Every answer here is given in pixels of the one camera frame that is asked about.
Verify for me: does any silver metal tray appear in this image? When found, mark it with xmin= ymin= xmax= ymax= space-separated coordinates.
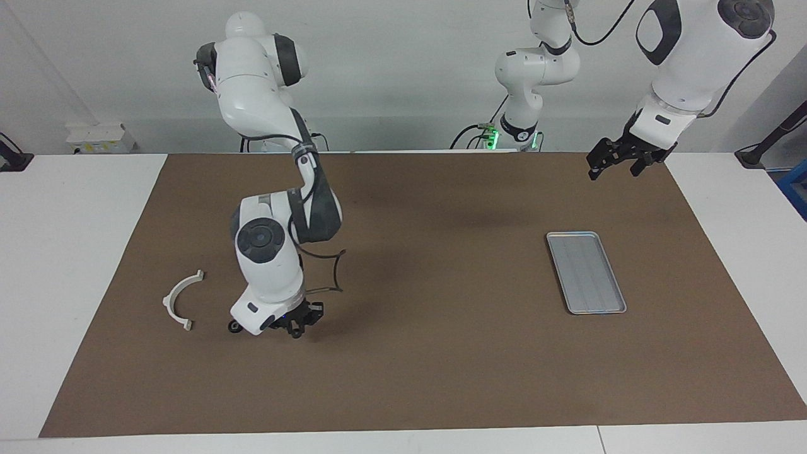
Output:
xmin=545 ymin=231 xmax=628 ymax=315

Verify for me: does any black angled stand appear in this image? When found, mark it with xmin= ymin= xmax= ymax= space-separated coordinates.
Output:
xmin=734 ymin=100 xmax=807 ymax=170

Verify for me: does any brown table mat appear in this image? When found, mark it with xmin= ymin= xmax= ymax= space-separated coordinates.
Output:
xmin=39 ymin=151 xmax=807 ymax=438

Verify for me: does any blue plastic bin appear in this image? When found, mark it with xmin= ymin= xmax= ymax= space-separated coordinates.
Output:
xmin=777 ymin=160 xmax=807 ymax=222

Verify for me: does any white power strip box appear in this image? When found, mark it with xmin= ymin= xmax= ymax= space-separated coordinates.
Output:
xmin=66 ymin=122 xmax=137 ymax=154

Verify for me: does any black desk clamp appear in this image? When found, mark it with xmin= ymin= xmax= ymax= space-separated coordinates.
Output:
xmin=0 ymin=132 xmax=34 ymax=173

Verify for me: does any white curved plastic bracket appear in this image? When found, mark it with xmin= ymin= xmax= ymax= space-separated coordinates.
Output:
xmin=162 ymin=269 xmax=206 ymax=332

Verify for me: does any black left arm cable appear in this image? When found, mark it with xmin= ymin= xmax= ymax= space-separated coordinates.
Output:
xmin=564 ymin=0 xmax=778 ymax=119

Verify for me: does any black base cable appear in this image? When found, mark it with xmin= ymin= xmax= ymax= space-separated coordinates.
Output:
xmin=449 ymin=95 xmax=510 ymax=151
xmin=239 ymin=131 xmax=331 ymax=154

